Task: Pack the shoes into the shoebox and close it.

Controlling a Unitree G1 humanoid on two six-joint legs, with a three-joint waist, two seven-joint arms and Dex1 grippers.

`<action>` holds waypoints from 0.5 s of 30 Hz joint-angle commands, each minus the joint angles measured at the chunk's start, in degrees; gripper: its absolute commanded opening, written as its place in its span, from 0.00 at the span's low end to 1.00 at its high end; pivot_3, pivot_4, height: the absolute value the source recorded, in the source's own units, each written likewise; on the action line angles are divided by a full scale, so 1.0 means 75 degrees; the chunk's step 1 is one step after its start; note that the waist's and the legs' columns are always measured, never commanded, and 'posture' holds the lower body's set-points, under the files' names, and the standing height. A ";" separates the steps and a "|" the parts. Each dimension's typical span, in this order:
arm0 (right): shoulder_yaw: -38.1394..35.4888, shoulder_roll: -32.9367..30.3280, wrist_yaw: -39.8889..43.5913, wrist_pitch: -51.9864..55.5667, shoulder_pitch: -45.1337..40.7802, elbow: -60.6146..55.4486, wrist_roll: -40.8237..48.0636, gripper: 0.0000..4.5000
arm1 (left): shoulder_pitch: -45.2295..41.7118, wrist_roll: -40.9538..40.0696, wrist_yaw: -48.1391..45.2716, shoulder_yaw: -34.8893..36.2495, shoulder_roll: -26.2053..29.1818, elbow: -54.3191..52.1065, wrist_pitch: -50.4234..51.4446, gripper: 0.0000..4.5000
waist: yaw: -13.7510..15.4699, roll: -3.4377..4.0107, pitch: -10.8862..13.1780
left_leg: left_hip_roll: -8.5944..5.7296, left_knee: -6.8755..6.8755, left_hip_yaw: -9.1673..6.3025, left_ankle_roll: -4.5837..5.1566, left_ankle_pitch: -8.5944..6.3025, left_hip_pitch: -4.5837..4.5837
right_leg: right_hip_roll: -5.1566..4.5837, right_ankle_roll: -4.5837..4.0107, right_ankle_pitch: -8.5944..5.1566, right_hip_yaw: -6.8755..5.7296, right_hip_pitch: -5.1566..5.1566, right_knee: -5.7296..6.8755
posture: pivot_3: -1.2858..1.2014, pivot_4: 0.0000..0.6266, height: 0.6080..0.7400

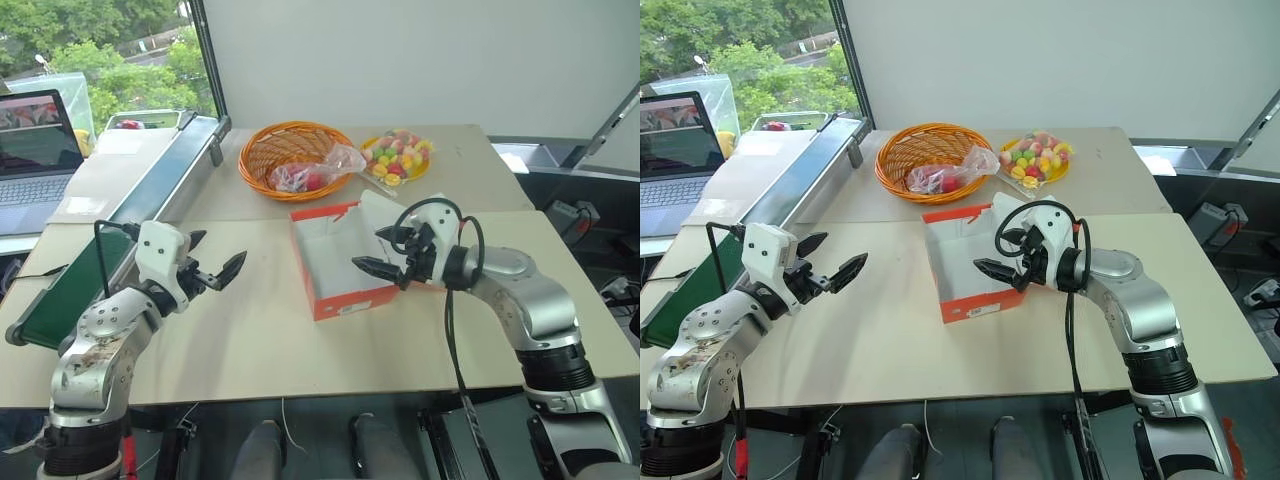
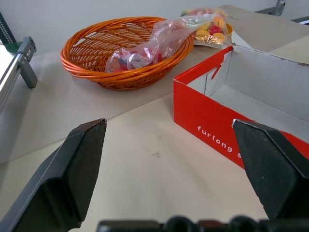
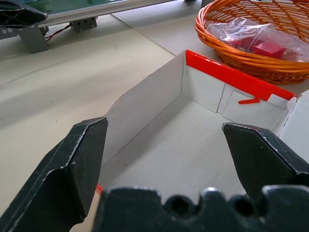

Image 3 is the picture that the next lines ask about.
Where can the red plastic block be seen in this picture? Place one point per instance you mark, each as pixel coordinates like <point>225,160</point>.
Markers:
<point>268,49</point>

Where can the green belt conveyor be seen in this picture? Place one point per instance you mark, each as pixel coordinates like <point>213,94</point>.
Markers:
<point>96,14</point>

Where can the orange shoe box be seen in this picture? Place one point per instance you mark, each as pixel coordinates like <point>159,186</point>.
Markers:
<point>181,145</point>

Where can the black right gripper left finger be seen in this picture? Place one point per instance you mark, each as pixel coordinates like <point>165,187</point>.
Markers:
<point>62,174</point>

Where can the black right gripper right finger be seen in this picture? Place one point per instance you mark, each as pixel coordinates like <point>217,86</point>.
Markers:
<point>270,159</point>

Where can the orange wicker basket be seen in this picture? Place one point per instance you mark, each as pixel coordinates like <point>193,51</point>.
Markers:
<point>241,62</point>

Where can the clear plastic bag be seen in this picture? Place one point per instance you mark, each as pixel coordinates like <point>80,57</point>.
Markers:
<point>241,29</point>

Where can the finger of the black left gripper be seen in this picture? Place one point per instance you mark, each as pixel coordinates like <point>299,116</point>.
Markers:
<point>21,13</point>

